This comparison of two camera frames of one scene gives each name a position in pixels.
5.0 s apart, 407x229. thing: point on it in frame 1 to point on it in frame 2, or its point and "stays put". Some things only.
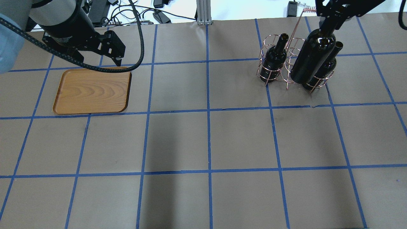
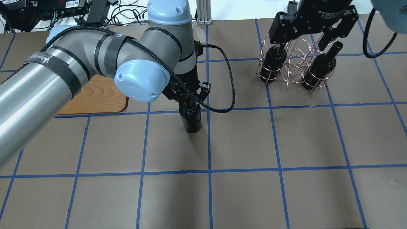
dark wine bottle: [274, 60] stays put
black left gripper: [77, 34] to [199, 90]
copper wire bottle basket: [277, 56] stays put
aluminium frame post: [204, 17] stays put
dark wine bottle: [313, 51] to [190, 112]
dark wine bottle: [326, 69] stays put
